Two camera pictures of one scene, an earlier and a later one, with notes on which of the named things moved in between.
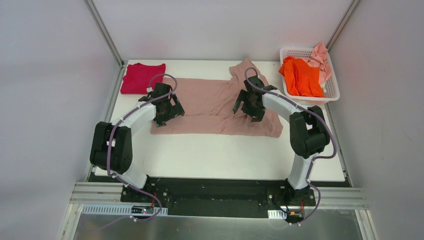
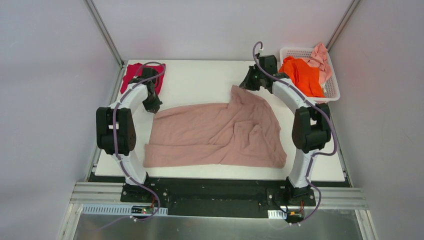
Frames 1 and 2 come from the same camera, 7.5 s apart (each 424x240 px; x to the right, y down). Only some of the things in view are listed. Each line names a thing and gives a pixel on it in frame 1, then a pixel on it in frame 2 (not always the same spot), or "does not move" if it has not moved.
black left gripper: (173, 110) -> (151, 104)
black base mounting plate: (221, 196) does not move
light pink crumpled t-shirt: (319, 58) does not move
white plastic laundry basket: (331, 89) does not move
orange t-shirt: (301, 79) does not move
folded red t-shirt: (137, 78) does not move
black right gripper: (246, 106) -> (250, 81)
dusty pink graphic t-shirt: (208, 107) -> (244, 132)
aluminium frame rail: (335, 196) does not move
